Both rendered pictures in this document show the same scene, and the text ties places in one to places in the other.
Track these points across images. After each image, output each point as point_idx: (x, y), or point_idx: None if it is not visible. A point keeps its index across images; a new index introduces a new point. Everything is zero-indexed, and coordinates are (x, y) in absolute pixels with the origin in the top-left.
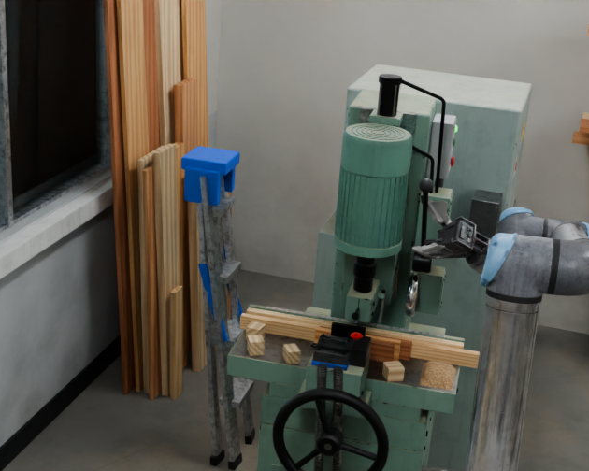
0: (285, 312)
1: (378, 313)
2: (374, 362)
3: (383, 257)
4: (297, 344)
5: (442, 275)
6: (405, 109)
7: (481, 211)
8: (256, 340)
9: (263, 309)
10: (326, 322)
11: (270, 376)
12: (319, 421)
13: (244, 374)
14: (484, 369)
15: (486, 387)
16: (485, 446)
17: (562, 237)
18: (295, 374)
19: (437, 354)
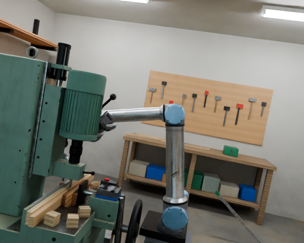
0: (41, 200)
1: (37, 183)
2: (86, 195)
3: (62, 144)
4: (62, 211)
5: None
6: None
7: None
8: (76, 215)
9: (33, 207)
10: (59, 192)
11: (85, 231)
12: (120, 228)
13: (77, 242)
14: (181, 153)
15: (182, 158)
16: (183, 179)
17: (127, 111)
18: (91, 220)
19: None
